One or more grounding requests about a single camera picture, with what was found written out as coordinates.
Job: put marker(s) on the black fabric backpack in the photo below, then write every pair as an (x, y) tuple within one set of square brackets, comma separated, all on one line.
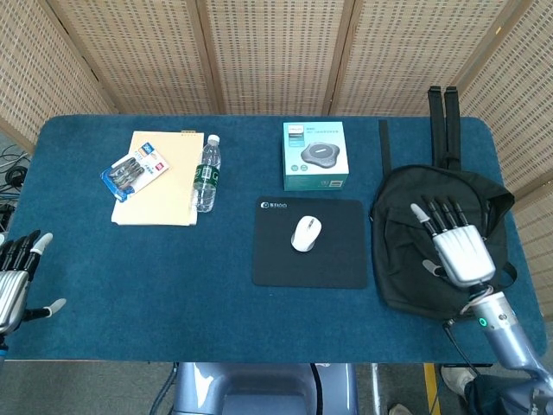
[(402, 259)]

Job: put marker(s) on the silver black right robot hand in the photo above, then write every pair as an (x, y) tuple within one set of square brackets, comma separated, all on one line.
[(464, 255)]

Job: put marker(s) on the pack of pens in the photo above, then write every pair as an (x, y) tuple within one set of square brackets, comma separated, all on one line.
[(129, 173)]

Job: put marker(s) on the teal speakerphone product box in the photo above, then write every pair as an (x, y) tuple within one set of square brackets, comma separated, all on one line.
[(315, 151)]

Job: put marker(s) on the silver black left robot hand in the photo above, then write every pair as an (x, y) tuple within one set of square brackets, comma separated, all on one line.
[(10, 285)]

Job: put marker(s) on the black mouse pad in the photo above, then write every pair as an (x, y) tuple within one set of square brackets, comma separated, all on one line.
[(276, 259)]

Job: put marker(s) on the grey blue robot torso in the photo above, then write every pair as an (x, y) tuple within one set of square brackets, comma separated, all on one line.
[(259, 389)]

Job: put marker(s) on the white sneaker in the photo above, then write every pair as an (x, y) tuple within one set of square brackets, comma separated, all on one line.
[(455, 380)]

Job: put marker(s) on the woven folding screen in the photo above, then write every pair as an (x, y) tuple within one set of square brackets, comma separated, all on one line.
[(276, 52)]

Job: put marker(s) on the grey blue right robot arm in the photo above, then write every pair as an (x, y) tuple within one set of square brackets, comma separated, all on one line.
[(505, 333)]

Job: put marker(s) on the blue felt table cover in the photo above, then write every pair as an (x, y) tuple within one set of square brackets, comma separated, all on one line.
[(129, 281)]

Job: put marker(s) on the dark trouser leg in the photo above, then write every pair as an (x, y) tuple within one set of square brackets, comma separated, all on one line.
[(497, 395)]

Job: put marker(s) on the clear plastic water bottle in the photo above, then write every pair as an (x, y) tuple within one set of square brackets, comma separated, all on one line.
[(207, 177)]

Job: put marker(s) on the white computer mouse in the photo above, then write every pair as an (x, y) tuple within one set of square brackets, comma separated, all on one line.
[(306, 233)]

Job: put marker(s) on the manila paper folder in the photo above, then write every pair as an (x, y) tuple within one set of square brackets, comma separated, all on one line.
[(168, 199)]

